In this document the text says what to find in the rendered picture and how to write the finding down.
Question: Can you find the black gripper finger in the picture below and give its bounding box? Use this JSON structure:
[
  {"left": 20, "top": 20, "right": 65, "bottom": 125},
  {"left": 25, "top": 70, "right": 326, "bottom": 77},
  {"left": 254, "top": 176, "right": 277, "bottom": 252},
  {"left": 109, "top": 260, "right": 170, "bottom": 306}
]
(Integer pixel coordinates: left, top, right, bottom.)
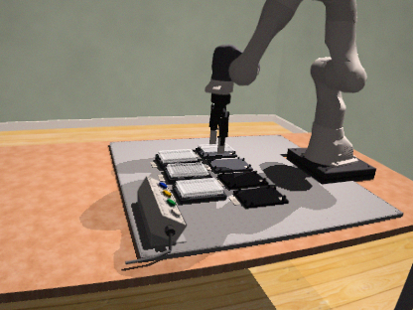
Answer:
[
  {"left": 209, "top": 104, "right": 218, "bottom": 144},
  {"left": 215, "top": 108, "right": 229, "bottom": 154}
]

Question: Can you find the white button panel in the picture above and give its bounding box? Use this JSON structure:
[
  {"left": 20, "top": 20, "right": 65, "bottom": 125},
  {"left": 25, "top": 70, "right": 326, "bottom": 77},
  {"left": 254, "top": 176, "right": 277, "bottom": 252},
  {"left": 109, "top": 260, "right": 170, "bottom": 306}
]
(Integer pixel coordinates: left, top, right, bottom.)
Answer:
[{"left": 125, "top": 176, "right": 187, "bottom": 264}]

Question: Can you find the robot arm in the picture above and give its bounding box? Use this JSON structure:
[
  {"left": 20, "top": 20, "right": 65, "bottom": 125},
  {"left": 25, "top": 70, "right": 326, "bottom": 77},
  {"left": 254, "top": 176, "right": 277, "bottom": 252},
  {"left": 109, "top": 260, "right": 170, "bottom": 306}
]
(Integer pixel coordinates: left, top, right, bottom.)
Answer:
[{"left": 205, "top": 0, "right": 367, "bottom": 168}]

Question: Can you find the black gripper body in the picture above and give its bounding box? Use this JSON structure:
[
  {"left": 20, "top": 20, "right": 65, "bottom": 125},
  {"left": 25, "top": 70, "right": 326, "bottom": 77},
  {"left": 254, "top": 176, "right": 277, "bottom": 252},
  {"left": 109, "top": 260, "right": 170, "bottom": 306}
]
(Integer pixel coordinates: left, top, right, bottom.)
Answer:
[{"left": 210, "top": 93, "right": 231, "bottom": 117}]

